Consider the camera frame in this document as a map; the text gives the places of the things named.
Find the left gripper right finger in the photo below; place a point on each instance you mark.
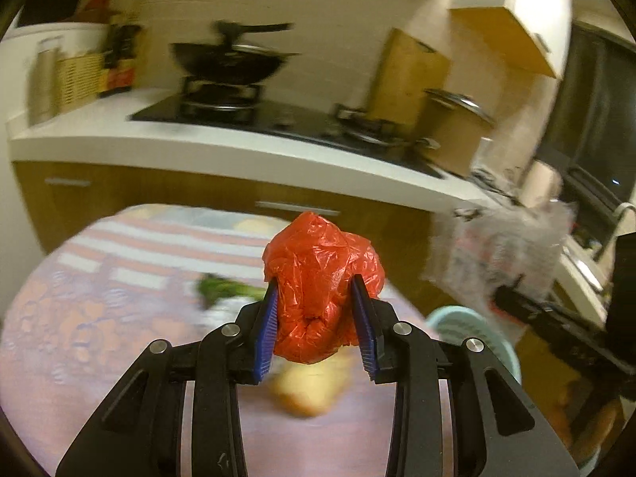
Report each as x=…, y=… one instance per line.
x=374, y=320

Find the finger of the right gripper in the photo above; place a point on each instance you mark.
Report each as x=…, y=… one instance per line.
x=568, y=334

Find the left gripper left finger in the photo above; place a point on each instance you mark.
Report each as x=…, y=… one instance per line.
x=252, y=352

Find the red plastic bag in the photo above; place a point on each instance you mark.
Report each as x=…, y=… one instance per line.
x=313, y=261

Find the clear plastic bag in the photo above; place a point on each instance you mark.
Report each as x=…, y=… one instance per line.
x=473, y=251

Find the light blue trash basket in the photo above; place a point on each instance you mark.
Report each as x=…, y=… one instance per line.
x=455, y=324

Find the yellow fruit scrap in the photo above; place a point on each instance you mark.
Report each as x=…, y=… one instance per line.
x=310, y=391

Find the green vegetable scrap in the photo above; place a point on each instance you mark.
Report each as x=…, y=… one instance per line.
x=213, y=288

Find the white electric kettle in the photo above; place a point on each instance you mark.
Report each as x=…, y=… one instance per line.
x=541, y=184

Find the pink floral tablecloth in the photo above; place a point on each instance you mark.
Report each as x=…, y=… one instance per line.
x=94, y=304

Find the beige rice cooker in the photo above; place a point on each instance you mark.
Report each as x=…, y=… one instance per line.
x=449, y=130

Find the gas stove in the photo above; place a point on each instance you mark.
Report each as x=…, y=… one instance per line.
x=244, y=108

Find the wooden base cabinets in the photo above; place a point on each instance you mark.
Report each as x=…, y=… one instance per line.
x=63, y=198

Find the wooden cutting board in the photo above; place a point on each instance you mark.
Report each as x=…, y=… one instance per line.
x=407, y=68

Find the black wok with lid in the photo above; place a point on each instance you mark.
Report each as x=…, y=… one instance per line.
x=232, y=61

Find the sauce bottles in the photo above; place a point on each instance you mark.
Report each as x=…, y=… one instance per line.
x=118, y=71

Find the woven basket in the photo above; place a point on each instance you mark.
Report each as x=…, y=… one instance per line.
x=77, y=80

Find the yellow wall cabinet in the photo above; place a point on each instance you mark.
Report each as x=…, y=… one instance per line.
x=532, y=35

